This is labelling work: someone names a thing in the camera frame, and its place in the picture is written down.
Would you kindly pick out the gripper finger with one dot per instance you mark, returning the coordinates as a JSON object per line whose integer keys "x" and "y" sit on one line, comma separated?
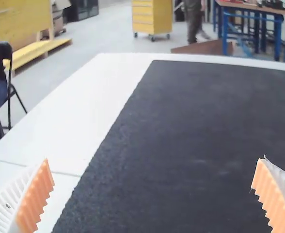
{"x": 278, "y": 199}
{"x": 16, "y": 201}

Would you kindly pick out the black mat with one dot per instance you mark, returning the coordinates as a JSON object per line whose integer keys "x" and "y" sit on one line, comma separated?
{"x": 193, "y": 145}

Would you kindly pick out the black folding chair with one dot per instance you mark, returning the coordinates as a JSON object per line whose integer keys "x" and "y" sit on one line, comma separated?
{"x": 10, "y": 80}

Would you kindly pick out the yellow wooden pallet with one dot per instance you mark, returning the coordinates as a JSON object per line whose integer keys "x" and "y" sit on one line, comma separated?
{"x": 36, "y": 49}

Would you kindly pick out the brown cardboard sheet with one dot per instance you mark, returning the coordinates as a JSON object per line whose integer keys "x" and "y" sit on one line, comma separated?
{"x": 200, "y": 48}

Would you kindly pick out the wooden crate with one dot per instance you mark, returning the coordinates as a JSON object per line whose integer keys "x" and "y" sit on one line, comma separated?
{"x": 19, "y": 19}

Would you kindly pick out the person's legs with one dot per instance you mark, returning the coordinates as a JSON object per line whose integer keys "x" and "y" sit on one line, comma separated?
{"x": 194, "y": 24}

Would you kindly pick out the yellow wheeled cabinet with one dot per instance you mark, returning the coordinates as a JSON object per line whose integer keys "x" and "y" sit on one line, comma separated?
{"x": 149, "y": 17}

